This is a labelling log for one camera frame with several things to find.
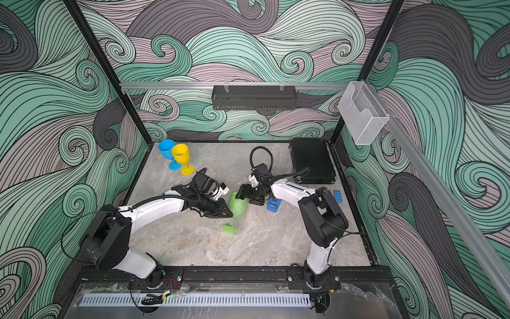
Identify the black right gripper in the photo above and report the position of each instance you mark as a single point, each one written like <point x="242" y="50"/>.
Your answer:
<point x="246" y="191"/>

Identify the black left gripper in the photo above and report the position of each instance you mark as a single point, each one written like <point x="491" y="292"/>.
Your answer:
<point x="221" y="207"/>

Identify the green plastic wine glass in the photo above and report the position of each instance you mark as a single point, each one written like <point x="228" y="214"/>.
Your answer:
<point x="237" y="213"/>

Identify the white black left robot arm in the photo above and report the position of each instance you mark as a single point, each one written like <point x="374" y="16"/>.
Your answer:
<point x="106" y="241"/>

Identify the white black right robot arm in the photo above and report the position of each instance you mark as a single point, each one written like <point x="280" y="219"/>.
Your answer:
<point x="323" y="218"/>

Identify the yellow plastic wine glass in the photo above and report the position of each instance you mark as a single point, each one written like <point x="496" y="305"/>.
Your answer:
<point x="181" y="155"/>

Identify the blue plastic wine glass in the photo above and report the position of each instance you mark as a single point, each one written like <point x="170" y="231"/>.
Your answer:
<point x="165" y="147"/>

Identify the blue tape dispenser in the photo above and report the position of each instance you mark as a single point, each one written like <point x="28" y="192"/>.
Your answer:
<point x="273" y="205"/>

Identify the black hard case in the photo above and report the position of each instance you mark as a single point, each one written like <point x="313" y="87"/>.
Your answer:
<point x="312" y="154"/>

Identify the blue toy brick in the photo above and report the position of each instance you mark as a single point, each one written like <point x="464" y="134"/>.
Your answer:
<point x="338" y="196"/>

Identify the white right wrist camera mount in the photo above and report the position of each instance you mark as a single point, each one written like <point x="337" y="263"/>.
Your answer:
<point x="253" y="180"/>

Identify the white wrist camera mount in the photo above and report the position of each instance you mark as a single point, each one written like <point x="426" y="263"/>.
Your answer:
<point x="253" y="180"/>
<point x="220" y="190"/>

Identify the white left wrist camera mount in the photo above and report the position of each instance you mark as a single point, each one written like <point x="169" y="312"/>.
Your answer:
<point x="220" y="190"/>

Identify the black wall tray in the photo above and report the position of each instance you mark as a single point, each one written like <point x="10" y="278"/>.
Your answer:
<point x="254" y="97"/>

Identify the clear acrylic wall box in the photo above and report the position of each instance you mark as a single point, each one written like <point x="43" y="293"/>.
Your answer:
<point x="363" y="112"/>

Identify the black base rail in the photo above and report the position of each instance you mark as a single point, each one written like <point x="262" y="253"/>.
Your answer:
<point x="293" y="277"/>

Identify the white slotted cable duct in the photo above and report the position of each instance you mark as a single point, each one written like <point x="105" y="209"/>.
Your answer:
<point x="293" y="300"/>

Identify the black frame post right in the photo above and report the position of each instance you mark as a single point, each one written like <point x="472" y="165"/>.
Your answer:
<point x="380" y="38"/>

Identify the black frame post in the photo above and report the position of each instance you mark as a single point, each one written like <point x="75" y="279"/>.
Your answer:
<point x="90" y="38"/>
<point x="380" y="38"/>

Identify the black frame post left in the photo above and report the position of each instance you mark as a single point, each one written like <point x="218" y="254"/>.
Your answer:
<point x="90" y="38"/>

